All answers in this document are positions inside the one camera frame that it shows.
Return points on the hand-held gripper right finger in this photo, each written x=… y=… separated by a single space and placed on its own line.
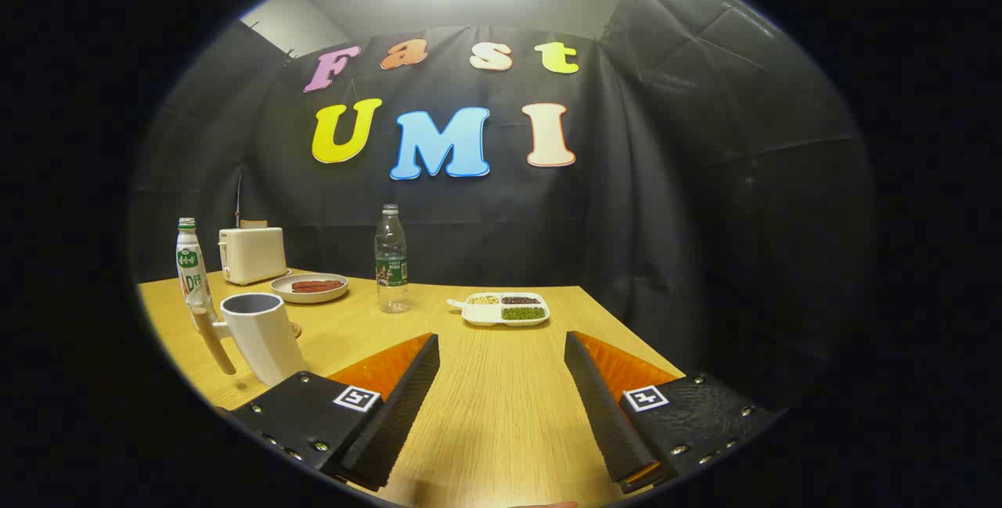
x=607 y=414

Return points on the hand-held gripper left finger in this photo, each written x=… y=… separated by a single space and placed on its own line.
x=395 y=422

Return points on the white juice bottle green label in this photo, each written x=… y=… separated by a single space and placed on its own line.
x=190 y=265

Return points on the clear plastic water bottle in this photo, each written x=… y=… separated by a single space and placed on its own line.
x=391 y=257

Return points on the wooden table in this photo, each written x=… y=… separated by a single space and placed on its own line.
x=501 y=414

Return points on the pile of green beans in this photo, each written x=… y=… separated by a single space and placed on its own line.
x=523 y=313

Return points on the white divided dish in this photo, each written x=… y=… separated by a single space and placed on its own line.
x=481 y=314

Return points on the pile of dark red beans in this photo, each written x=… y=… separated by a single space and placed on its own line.
x=520 y=300

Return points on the pile of tan beans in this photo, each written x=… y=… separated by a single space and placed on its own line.
x=484 y=300

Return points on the round white plate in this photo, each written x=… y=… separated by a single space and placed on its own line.
x=309 y=296

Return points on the red meat slices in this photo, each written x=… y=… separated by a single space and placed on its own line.
x=317 y=286

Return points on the black backdrop cloth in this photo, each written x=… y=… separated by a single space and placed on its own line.
x=665 y=218

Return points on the cream toaster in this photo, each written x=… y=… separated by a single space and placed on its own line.
x=254 y=255

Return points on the toast slice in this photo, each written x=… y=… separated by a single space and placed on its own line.
x=253 y=224

